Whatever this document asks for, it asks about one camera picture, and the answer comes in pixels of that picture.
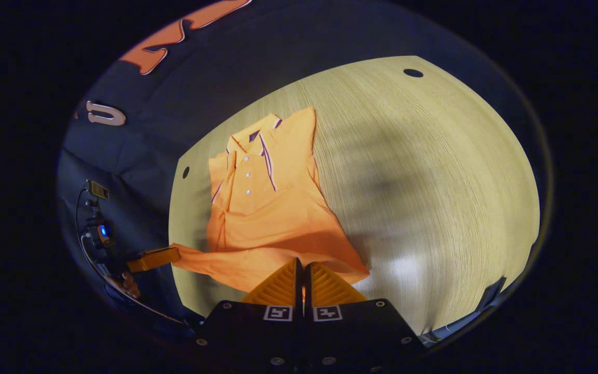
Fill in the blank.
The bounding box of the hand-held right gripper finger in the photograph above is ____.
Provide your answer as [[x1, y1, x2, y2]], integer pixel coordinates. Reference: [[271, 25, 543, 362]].
[[304, 261, 427, 374], [195, 257, 306, 374]]

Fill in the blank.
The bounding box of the orange T-shirt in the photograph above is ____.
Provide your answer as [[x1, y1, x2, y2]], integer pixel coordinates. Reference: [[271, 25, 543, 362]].
[[169, 106, 371, 294]]

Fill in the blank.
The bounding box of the black cable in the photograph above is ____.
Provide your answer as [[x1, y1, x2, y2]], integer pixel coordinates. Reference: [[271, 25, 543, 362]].
[[74, 187, 192, 327]]

